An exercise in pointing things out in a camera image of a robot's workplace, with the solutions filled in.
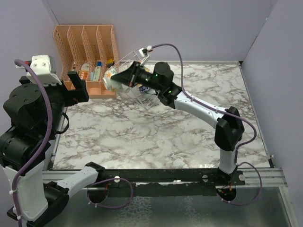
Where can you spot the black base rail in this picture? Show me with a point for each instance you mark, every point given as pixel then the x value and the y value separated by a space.
pixel 175 182

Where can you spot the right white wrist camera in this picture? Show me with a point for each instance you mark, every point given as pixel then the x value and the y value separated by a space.
pixel 144 52

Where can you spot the green white box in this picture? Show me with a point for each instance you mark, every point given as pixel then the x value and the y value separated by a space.
pixel 97 73

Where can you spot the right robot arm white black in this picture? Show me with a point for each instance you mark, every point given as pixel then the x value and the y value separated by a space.
pixel 228 127

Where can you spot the floral orange green bowl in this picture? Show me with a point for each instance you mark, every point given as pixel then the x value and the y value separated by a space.
pixel 109 83

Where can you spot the white wire dish rack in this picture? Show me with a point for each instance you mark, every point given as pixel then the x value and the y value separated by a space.
pixel 145 100

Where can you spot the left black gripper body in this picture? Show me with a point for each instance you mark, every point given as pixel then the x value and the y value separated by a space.
pixel 71 97

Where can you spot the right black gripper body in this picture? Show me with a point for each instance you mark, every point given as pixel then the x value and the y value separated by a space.
pixel 145 79

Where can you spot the peach plastic desk organizer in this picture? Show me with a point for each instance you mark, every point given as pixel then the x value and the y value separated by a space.
pixel 94 44

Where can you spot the light blue eraser case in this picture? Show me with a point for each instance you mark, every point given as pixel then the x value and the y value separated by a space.
pixel 91 75

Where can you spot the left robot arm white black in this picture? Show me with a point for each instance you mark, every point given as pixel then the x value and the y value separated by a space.
pixel 23 147

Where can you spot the red patterned bowl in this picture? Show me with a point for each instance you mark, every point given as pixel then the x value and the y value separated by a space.
pixel 144 89

